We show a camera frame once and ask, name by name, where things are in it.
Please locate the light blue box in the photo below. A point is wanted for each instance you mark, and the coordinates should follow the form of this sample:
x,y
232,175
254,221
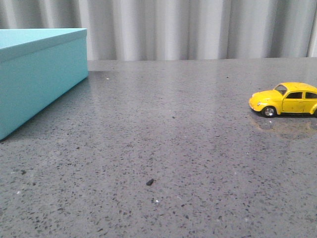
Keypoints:
x,y
36,67

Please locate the grey pleated curtain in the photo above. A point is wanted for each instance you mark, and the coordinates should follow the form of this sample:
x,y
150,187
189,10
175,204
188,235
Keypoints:
x,y
176,29

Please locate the small black debris piece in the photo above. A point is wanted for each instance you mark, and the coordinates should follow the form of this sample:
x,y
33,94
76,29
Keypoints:
x,y
150,182

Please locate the yellow toy beetle car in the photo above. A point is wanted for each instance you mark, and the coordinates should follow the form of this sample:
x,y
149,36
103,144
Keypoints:
x,y
285,98

